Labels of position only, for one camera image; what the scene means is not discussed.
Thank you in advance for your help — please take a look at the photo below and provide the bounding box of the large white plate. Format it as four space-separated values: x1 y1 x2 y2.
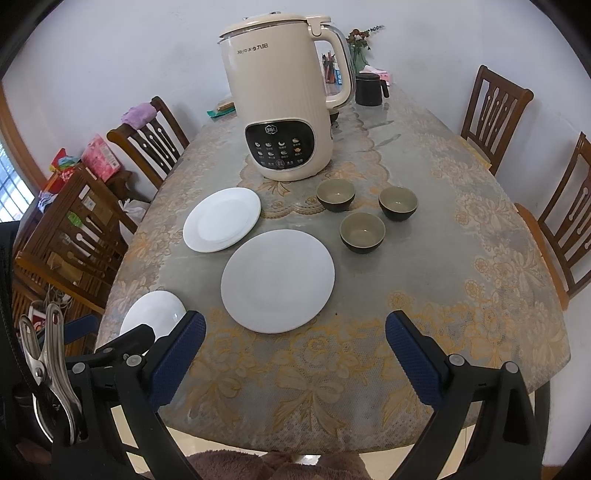
221 229 335 334

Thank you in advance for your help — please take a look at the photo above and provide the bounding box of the metal clip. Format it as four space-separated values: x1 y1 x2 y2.
18 303 82 446

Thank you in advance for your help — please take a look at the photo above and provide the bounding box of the wooden chair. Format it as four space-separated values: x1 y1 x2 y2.
106 96 189 189
15 165 137 315
460 65 534 176
516 134 590 309

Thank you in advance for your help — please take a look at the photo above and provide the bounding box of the small white plate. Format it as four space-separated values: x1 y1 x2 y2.
119 290 186 339

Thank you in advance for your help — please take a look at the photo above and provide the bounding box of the wooden chair far right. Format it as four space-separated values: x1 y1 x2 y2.
460 65 534 176

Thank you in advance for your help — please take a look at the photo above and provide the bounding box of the cream soy milk maker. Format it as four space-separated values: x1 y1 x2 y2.
218 12 356 182

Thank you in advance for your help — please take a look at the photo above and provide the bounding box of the medium white plate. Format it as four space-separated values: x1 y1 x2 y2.
182 187 262 253

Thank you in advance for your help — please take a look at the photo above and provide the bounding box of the flower vase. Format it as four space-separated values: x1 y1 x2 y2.
346 25 385 73

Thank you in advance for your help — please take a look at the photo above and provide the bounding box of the wooden chair near left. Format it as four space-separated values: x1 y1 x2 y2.
15 165 137 315

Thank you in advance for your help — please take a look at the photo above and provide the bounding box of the wooden chair far left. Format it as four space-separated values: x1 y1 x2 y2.
106 96 189 189

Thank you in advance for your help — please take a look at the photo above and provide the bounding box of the pink box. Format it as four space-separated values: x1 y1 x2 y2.
81 135 121 182

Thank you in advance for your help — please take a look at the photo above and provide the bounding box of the black mug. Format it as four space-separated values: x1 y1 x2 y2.
356 73 390 107

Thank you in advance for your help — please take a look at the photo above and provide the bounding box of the purple cloth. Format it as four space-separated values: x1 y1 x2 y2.
121 102 157 130

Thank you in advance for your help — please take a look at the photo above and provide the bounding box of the dark bowl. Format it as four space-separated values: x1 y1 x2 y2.
339 212 386 254
379 186 419 222
317 179 356 212

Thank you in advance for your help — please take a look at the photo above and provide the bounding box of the wooden chair near right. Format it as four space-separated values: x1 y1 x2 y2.
516 134 590 309

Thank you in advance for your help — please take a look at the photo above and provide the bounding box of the lace tablecloth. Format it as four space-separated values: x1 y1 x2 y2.
98 87 570 453

